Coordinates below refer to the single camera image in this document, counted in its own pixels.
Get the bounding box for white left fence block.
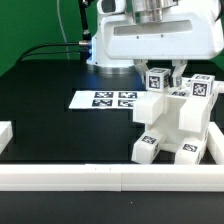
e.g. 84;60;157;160
0;121;13;154

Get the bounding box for white tagged bar part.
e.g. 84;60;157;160
133;92;168;125

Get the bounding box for small white tagged cube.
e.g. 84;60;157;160
190;74;215;98

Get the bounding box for white front fence rail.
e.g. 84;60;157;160
0;164;224;192

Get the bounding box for black cables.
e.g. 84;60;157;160
16;40;93;64

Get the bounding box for white chair seat part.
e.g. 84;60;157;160
142;97;211;149

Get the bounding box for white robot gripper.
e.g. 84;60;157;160
97;0;224;87

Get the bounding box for white long chair back part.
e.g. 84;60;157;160
158;77;221;99

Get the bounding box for thin white cable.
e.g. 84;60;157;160
56;0;72;61

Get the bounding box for paper sheet with tags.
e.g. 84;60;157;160
69;90;144;109

